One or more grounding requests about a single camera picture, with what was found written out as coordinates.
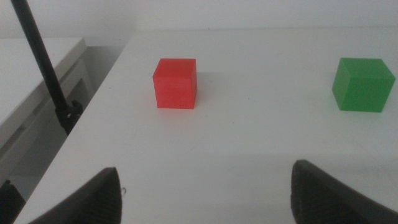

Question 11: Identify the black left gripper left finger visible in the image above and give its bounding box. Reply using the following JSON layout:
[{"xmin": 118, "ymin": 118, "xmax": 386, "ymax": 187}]
[{"xmin": 27, "ymin": 167, "xmax": 123, "ymax": 224}]

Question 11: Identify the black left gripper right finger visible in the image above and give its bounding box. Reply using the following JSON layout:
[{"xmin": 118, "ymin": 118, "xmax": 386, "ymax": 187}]
[{"xmin": 290, "ymin": 159, "xmax": 398, "ymax": 224}]

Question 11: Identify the green cube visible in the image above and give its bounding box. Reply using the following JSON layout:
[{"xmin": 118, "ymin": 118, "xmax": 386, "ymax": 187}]
[{"xmin": 331, "ymin": 57, "xmax": 396, "ymax": 113}]

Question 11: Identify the red cube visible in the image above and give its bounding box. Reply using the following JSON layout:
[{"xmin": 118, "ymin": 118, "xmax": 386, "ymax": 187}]
[{"xmin": 152, "ymin": 58, "xmax": 198, "ymax": 110}]

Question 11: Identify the black object beside table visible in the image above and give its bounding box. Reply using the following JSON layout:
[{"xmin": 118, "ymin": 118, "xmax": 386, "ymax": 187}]
[{"xmin": 0, "ymin": 179, "xmax": 26, "ymax": 224}]

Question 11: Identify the black pole with clamp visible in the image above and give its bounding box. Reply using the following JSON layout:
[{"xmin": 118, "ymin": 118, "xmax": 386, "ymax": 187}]
[{"xmin": 11, "ymin": 0, "xmax": 83, "ymax": 136}]

